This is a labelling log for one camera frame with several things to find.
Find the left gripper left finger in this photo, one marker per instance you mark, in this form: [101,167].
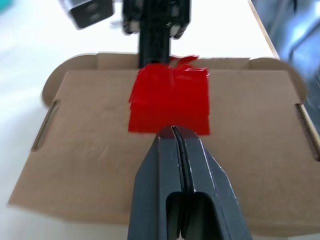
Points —
[155,180]

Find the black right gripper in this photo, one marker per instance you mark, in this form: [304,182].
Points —
[155,12]

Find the brown cardboard box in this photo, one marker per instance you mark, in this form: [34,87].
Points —
[87,150]

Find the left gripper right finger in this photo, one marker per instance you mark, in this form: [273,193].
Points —
[210,190]

